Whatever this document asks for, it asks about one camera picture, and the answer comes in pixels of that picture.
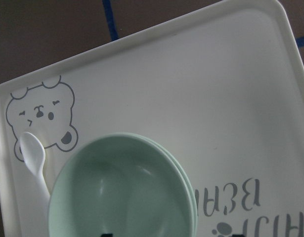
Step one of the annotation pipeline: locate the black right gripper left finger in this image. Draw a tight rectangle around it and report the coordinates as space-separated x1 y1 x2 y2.
100 233 113 237

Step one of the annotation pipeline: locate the green bowl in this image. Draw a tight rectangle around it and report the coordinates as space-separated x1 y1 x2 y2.
48 134 193 237
125 133 198 237

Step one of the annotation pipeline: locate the green bowl on tray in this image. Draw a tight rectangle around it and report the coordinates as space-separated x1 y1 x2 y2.
125 133 198 237

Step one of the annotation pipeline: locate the white plastic spoon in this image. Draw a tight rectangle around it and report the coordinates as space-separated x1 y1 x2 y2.
19 131 50 204

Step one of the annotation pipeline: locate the pale green bear tray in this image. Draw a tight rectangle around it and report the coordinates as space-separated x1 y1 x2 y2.
0 0 304 237

